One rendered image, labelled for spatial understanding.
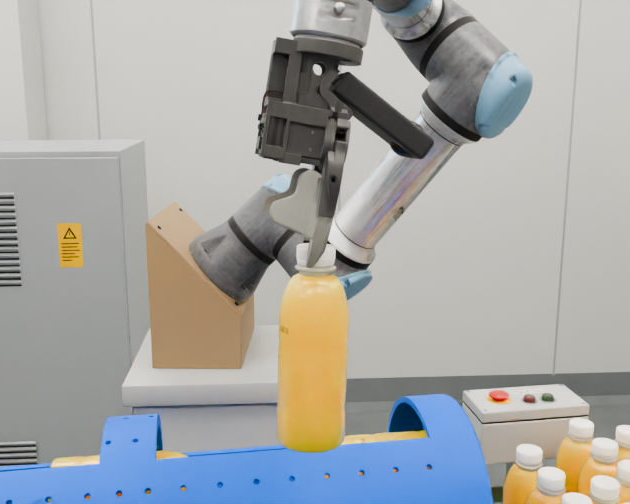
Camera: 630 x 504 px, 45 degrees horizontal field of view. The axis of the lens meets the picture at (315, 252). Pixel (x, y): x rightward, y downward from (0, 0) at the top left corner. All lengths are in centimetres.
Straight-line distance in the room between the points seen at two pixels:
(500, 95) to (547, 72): 280
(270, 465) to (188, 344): 50
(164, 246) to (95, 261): 121
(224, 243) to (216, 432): 34
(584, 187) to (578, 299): 59
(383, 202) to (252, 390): 40
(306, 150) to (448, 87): 48
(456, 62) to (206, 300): 59
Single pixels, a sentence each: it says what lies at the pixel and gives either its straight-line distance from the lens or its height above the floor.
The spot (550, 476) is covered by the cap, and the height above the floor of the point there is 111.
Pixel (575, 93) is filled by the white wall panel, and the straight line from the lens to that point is 399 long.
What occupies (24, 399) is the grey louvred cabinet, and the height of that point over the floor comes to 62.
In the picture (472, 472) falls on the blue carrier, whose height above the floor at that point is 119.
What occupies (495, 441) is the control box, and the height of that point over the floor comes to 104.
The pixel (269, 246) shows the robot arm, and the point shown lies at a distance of 136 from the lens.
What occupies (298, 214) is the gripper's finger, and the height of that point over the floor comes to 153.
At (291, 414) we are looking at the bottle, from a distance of 77.
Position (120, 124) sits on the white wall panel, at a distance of 376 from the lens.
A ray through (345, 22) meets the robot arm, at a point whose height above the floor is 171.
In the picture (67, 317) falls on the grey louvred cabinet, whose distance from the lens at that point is 262.
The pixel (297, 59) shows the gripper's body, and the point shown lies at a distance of 73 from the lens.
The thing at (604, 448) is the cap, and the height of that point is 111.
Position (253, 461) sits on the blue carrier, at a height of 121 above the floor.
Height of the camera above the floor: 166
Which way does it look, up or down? 13 degrees down
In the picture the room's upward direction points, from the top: straight up
